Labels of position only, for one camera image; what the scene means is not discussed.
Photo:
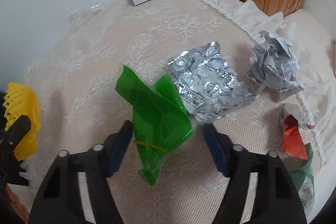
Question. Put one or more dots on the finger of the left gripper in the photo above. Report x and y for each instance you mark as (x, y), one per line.
(10, 166)

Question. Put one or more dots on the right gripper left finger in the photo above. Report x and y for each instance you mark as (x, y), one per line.
(58, 199)

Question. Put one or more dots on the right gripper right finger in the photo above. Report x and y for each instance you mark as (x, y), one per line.
(276, 200)

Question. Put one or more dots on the green cellophane wrapper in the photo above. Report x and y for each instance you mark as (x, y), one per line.
(160, 120)

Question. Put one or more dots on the dark green white wrapper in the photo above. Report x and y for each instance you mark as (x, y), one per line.
(303, 180)

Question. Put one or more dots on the red crumpled wrapper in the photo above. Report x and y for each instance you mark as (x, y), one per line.
(292, 141)

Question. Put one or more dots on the silver foil blister pack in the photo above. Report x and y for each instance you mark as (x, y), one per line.
(207, 85)

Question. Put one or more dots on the crumpled grey printed paper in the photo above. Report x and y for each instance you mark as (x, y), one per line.
(273, 64)

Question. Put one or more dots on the pink bed sheet mattress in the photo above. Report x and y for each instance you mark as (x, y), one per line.
(314, 46)

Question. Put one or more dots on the clear plastic bottle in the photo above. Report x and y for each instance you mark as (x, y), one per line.
(79, 17)

